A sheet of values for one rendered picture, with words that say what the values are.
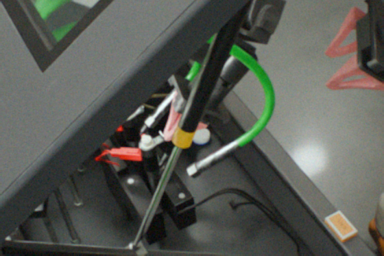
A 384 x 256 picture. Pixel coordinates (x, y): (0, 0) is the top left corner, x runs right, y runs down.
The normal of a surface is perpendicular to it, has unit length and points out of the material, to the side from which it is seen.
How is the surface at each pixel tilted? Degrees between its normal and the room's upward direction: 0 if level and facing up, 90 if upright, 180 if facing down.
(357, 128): 0
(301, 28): 0
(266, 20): 66
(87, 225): 0
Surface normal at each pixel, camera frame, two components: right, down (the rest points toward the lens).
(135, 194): -0.12, -0.66
